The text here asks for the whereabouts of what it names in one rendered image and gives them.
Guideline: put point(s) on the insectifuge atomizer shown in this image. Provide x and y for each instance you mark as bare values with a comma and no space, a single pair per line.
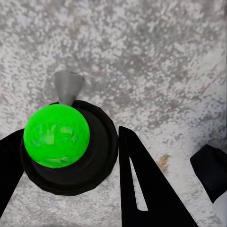
69,147

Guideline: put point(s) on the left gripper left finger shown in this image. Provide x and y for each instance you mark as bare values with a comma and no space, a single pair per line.
11,169

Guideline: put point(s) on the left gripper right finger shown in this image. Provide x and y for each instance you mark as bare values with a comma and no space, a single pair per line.
165,209

